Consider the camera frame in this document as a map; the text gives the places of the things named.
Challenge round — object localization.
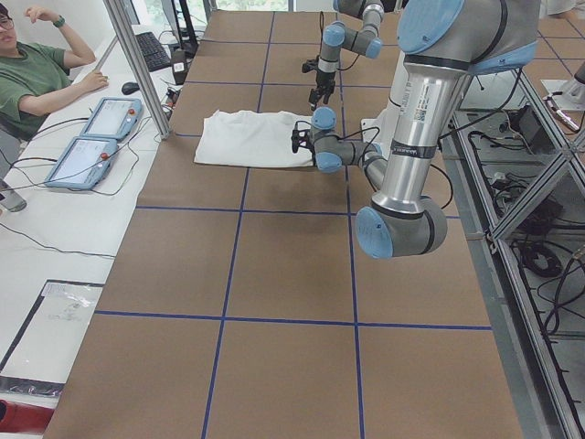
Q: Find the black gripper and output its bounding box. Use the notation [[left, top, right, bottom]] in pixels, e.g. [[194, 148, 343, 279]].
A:
[[309, 70, 335, 108], [304, 130, 320, 160]]

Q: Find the white printed t-shirt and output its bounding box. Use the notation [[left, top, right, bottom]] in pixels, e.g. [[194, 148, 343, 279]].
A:
[[195, 110, 313, 168]]

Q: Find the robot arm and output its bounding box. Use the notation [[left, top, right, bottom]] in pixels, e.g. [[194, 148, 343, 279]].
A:
[[302, 0, 386, 111], [293, 1, 540, 259]]

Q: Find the black keyboard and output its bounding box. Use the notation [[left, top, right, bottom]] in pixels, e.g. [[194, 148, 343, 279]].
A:
[[135, 32, 171, 72]]

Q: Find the black computer mouse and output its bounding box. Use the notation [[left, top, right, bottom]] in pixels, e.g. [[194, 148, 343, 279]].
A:
[[121, 81, 140, 95]]

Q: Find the far teach pendant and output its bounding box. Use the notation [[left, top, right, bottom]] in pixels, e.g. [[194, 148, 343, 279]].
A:
[[80, 97, 143, 141]]

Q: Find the teach pendant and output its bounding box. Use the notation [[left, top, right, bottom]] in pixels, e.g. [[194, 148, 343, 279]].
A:
[[44, 136, 118, 190], [80, 97, 143, 141]]

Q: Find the near teach pendant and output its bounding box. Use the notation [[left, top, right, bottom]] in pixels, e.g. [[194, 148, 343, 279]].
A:
[[44, 136, 118, 190]]

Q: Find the person in green shirt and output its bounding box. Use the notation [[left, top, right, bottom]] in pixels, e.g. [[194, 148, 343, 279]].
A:
[[1, 5, 109, 141]]

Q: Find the plastic document sleeve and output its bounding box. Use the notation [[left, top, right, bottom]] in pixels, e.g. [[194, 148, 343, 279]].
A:
[[1, 279, 103, 399]]

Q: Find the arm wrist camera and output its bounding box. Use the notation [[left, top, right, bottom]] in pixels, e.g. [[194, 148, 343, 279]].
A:
[[302, 57, 319, 73]]

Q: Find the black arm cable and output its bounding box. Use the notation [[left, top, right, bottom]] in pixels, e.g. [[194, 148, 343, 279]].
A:
[[337, 126, 381, 159]]

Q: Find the aluminium frame post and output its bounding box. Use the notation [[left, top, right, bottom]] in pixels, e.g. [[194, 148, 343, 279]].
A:
[[103, 0, 171, 140]]

